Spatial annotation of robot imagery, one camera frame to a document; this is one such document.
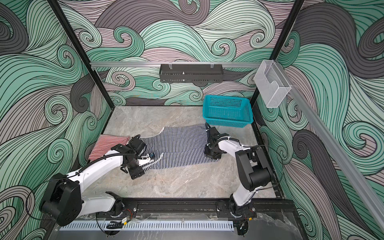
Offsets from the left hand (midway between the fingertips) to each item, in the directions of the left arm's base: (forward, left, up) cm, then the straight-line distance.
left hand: (136, 166), depth 84 cm
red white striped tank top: (+16, +26, -2) cm, 30 cm away
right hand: (+9, -42, -3) cm, 43 cm away
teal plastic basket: (+48, -60, -3) cm, 77 cm away
